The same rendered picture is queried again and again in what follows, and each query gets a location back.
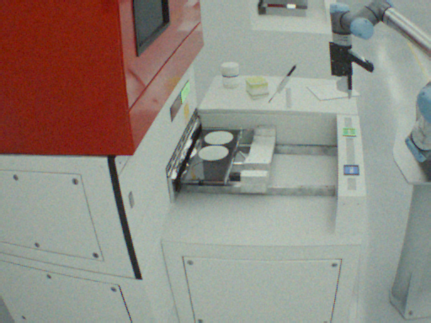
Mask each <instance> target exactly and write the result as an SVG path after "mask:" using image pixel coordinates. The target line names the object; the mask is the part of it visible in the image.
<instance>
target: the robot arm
mask: <svg viewBox="0 0 431 323"><path fill-rule="evenodd" d="M329 6H330V8H329V11H330V17H331V22H330V23H331V30H332V37H333V42H329V41H328V44H329V51H330V60H331V62H330V67H331V76H336V77H341V80H339V81H337V82H336V85H337V86H336V89H337V90H338V91H339V92H343V93H347V94H348V98H349V99H351V96H352V94H353V90H352V86H353V83H352V75H353V67H352V63H353V62H355V63H356V64H358V65H359V66H361V67H363V68H364V69H365V70H366V71H368V72H371V73H372V72H373V70H374V65H373V63H372V62H371V61H368V60H366V59H365V58H363V57H362V56H359V55H358V54H356V53H354V52H353V51H351V49H352V42H353V39H352V34H353V35H354V36H356V37H358V38H362V39H363V40H368V39H369V38H371V36H373V35H372V34H373V33H374V27H375V26H376V25H377V24H378V23H379V22H380V21H381V22H382V23H384V24H386V25H387V26H388V27H390V28H391V29H392V30H393V31H394V32H396V33H397V34H399V35H400V36H401V37H402V38H403V39H404V40H405V41H407V43H409V44H410V45H411V46H413V47H414V48H416V50H418V51H419V52H420V53H421V54H422V55H423V56H424V57H426V58H428V59H429V60H430V61H431V37H430V36H429V35H428V34H426V32H424V31H423V30H421V29H420V28H419V27H418V26H417V25H416V24H414V23H413V22H412V21H410V20H409V19H407V18H406V17H404V16H403V15H402V14H401V13H399V12H398V11H396V10H395V9H394V4H393V2H392V1H391V0H371V1H370V2H369V3H366V4H365V6H363V7H362V8H361V9H359V11H358V12H356V13H350V10H349V6H348V5H347V4H345V3H330V5H329ZM340 49H341V50H340ZM347 79H348V80H347ZM417 105H418V109H419V111H420V114H421V116H420V119H419V121H418V122H416V123H415V124H414V126H413V128H412V131H411V133H410V134H409V135H407V137H406V139H405V144H406V146H407V148H408V150H409V151H410V152H411V153H412V155H413V156H414V157H415V158H416V159H417V160H418V161H419V162H423V161H424V160H425V159H427V157H428V155H430V153H431V80H430V81H429V82H428V83H427V84H426V86H424V87H423V88H421V90H420V92H419V94H418V96H417Z"/></svg>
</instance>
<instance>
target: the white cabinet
mask: <svg viewBox="0 0 431 323"><path fill-rule="evenodd" d="M161 243H162V252H163V253H164V258H165V263H166V267H167V273H168V276H169V281H170V285H171V290H172V293H173V298H174V303H175V307H176V311H177V315H178V318H179V323H346V320H347V316H348V312H349V304H350V302H351V296H352V294H353V288H354V280H355V277H356V271H357V267H358V261H359V252H360V249H361V245H356V246H350V245H348V246H311V247H309V246H300V247H294V246H287V247H279V246H271V247H264V246H217V245H201V244H185V243H174V242H170V241H161Z"/></svg>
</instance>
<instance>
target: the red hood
mask: <svg viewBox="0 0 431 323"><path fill-rule="evenodd" d="M203 34H204V33H203V26H202V22H201V12H200V0H0V154H12V153H22V154H50V155H70V154H79V155H113V156H134V154H135V153H136V151H137V149H138V147H139V146H140V144H141V142H142V140H143V138H144V136H145V134H146V133H147V131H148V130H149V129H150V128H151V126H152V124H153V122H154V121H155V119H156V117H157V116H158V114H159V113H160V111H161V110H162V107H163V106H164V104H165V103H166V102H167V100H168V98H169V96H170V95H171V93H172V92H173V90H174V88H175V87H176V86H177V85H178V83H179V82H180V80H181V78H182V77H183V76H184V74H185V72H186V71H187V70H188V69H189V66H190V65H191V63H192V62H193V61H194V59H195V57H196V56H197V55H198V54H199V52H200V50H201V49H202V48H203V46H204V41H203Z"/></svg>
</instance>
